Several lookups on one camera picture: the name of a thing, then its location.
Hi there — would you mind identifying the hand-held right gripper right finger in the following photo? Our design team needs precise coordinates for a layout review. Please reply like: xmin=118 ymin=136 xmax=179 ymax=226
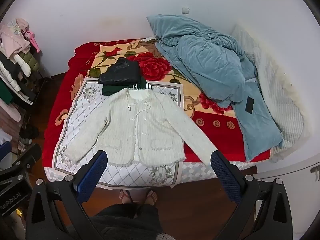
xmin=210 ymin=150 xmax=293 ymax=240

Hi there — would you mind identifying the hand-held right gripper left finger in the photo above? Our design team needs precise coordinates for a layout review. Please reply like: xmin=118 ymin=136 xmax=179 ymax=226
xmin=25 ymin=150 xmax=108 ymax=240

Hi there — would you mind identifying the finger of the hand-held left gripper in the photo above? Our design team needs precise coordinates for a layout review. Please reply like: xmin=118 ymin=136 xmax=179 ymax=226
xmin=10 ymin=144 xmax=42 ymax=178

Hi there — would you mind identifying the white fuzzy jacket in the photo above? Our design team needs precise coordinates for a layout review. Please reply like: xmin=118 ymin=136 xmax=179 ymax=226
xmin=60 ymin=88 xmax=218 ymax=167

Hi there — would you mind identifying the grey diamond pattern bed sheet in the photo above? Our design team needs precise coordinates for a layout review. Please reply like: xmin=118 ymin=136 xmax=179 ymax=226
xmin=44 ymin=160 xmax=256 ymax=188

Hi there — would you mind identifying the person's left foot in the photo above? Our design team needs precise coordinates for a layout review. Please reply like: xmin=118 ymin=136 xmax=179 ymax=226
xmin=119 ymin=189 xmax=136 ymax=205

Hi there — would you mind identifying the person's foot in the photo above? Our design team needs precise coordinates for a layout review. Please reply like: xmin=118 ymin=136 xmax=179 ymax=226
xmin=119 ymin=189 xmax=136 ymax=205
xmin=144 ymin=190 xmax=158 ymax=205

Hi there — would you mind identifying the white checked floral sheet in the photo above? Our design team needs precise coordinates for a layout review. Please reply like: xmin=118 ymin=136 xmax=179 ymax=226
xmin=54 ymin=77 xmax=185 ymax=189

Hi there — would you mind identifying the person's dark clothing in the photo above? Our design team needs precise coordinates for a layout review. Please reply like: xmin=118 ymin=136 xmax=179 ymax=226
xmin=90 ymin=197 xmax=163 ymax=240

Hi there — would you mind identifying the red floral blanket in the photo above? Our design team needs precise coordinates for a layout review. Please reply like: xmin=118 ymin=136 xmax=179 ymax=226
xmin=42 ymin=39 xmax=272 ymax=168

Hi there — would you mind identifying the white cabinet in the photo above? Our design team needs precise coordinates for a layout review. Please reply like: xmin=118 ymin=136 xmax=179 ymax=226
xmin=255 ymin=152 xmax=320 ymax=240

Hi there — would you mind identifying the person's right foot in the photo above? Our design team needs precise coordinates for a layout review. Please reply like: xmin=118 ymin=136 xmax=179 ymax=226
xmin=144 ymin=190 xmax=158 ymax=205

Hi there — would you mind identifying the black phone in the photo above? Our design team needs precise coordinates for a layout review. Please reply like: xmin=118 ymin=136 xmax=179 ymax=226
xmin=245 ymin=97 xmax=255 ymax=113

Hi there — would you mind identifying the white puffer jacket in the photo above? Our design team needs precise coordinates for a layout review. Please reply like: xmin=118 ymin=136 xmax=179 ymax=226
xmin=0 ymin=54 xmax=32 ymax=93

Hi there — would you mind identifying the green garment with striped cuffs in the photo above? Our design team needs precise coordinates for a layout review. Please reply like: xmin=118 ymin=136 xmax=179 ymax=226
xmin=102 ymin=76 xmax=153 ymax=96

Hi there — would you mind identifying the olive puffer vest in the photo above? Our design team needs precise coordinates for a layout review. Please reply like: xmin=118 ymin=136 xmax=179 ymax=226
xmin=17 ymin=50 xmax=41 ymax=76

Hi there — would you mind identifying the black leather jacket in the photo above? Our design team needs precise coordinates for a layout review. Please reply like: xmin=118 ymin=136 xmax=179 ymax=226
xmin=98 ymin=57 xmax=142 ymax=85

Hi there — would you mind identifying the pink hanger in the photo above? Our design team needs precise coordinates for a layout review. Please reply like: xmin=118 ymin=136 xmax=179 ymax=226
xmin=24 ymin=29 xmax=40 ymax=53

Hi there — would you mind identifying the blue quilt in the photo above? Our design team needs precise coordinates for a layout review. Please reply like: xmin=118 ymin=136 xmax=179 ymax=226
xmin=155 ymin=20 xmax=283 ymax=162

